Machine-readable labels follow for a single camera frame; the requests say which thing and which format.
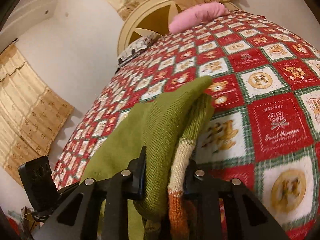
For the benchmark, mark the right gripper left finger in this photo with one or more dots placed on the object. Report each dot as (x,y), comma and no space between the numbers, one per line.
(78,216)

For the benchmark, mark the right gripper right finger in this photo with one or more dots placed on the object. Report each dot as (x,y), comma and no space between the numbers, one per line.
(227,209)

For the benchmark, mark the green orange striped knit sweater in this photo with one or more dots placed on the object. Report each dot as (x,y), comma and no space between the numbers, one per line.
(171,119)

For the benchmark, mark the beige curtain on left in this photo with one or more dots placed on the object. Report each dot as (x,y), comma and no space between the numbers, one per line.
(31,113)

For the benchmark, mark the red teddy bear patchwork bedspread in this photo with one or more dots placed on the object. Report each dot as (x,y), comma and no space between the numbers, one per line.
(265,94)

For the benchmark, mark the white patterned pillow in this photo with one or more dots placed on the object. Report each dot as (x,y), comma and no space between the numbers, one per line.
(136,48)

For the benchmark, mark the cream wooden headboard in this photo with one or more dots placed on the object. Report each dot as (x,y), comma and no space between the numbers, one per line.
(152,16)

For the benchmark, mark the pink pillow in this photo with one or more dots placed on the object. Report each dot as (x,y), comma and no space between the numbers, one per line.
(197,15)

